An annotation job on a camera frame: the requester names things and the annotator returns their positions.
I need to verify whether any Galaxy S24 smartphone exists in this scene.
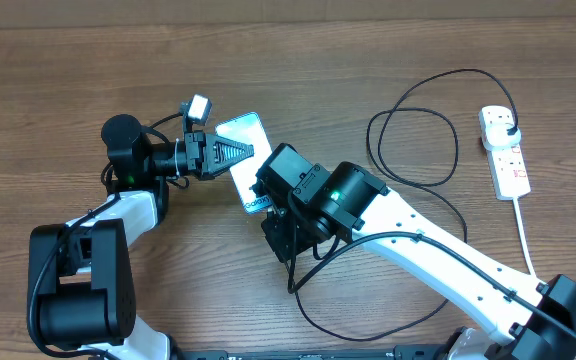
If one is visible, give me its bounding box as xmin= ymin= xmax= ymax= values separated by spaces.
xmin=215 ymin=112 xmax=272 ymax=214

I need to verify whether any black USB charging cable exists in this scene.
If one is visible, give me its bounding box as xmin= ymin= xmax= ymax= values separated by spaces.
xmin=287 ymin=68 xmax=520 ymax=343

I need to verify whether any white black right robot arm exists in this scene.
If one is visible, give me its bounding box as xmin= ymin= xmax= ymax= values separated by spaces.
xmin=253 ymin=143 xmax=576 ymax=359

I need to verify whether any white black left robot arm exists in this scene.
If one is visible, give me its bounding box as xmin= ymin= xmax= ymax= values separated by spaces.
xmin=27 ymin=114 xmax=254 ymax=359

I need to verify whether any white charger plug adapter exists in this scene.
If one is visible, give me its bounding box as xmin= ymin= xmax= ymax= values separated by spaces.
xmin=482 ymin=123 xmax=522 ymax=151

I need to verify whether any white power strip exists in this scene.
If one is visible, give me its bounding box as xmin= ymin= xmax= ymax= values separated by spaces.
xmin=478 ymin=105 xmax=531 ymax=200

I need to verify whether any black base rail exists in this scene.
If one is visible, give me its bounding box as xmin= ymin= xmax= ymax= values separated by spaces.
xmin=171 ymin=344 xmax=450 ymax=360

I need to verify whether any white power strip cord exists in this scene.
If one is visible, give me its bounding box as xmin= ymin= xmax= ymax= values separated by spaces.
xmin=511 ymin=197 xmax=539 ymax=278

